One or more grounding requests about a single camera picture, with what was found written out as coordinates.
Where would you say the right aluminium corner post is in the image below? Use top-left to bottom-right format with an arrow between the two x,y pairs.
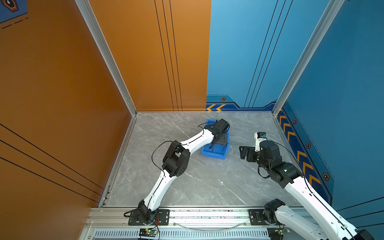
272,0 -> 345,117

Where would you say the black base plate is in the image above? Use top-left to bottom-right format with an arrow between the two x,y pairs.
128,209 -> 170,226
248,209 -> 268,226

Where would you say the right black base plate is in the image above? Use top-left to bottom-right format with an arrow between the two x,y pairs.
248,209 -> 268,226

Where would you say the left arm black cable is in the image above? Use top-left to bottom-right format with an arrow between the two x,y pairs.
123,122 -> 217,218

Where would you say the aluminium front rail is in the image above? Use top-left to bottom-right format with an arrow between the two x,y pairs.
78,205 -> 331,240

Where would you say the left aluminium corner post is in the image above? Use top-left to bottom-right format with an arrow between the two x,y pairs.
75,0 -> 137,117

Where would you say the blue plastic bin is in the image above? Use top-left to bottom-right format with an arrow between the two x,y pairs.
201,132 -> 230,160

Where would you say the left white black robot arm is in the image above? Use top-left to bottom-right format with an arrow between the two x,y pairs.
138,119 -> 230,224

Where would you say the right small circuit board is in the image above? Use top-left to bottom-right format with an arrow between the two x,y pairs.
275,228 -> 291,237

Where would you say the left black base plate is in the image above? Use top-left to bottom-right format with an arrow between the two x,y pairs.
128,209 -> 170,226

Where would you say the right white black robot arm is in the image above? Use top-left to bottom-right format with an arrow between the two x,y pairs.
239,141 -> 374,240

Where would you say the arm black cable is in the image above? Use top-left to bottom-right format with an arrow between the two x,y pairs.
257,140 -> 358,240
123,122 -> 217,218

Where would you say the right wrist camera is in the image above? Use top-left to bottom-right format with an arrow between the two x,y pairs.
255,132 -> 267,152

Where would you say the aluminium corner post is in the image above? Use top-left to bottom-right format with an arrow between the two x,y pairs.
272,0 -> 345,117
75,0 -> 137,117

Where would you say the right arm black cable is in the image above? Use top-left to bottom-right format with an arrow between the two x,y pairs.
257,140 -> 358,240

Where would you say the green circuit board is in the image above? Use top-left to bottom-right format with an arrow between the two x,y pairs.
138,228 -> 160,240

